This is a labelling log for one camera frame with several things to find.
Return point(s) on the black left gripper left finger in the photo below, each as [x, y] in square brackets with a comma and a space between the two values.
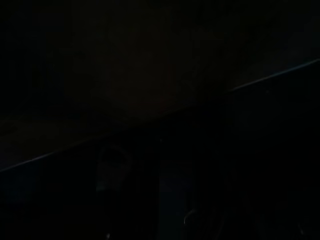
[125, 205]

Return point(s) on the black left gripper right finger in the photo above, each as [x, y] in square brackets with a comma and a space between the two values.
[215, 215]

